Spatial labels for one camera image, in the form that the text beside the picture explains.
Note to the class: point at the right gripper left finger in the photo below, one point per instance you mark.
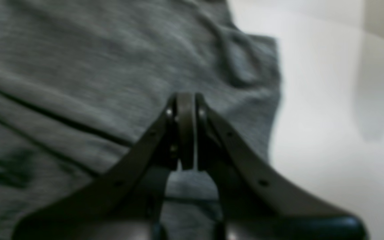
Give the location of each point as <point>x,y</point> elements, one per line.
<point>126,202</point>

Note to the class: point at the grey t-shirt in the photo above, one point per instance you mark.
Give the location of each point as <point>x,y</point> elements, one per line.
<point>81,81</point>

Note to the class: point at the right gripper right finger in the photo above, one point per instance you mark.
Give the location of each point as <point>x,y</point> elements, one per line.
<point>257,202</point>

